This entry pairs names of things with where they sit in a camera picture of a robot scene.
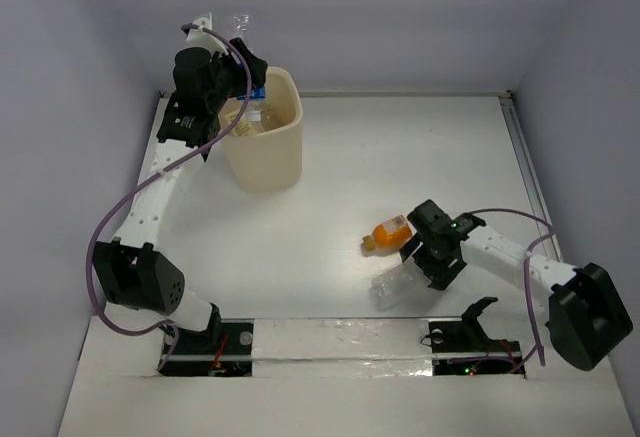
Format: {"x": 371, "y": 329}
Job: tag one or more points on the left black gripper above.
{"x": 248, "y": 74}

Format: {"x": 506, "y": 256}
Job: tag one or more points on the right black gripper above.
{"x": 441, "y": 274}

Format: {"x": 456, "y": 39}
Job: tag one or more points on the crushed clear bottle white cap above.
{"x": 396, "y": 285}

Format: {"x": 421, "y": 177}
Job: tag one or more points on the large bottle yellow label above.
{"x": 253, "y": 122}

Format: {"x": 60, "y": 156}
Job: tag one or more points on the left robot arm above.
{"x": 132, "y": 270}

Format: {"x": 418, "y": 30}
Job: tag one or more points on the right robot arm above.
{"x": 586, "y": 317}

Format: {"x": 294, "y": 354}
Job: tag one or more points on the beige plastic waste bin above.
{"x": 271, "y": 160}

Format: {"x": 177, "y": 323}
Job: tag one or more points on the orange juice bottle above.
{"x": 389, "y": 235}

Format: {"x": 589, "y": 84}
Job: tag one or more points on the silver foil tape strip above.
{"x": 340, "y": 348}

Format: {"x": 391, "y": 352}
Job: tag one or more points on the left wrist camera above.
{"x": 195, "y": 35}

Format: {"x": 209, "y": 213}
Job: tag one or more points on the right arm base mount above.
{"x": 461, "y": 347}

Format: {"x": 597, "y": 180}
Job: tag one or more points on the aluminium table edge rail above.
{"x": 530, "y": 182}

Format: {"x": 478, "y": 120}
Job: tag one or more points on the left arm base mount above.
{"x": 223, "y": 349}

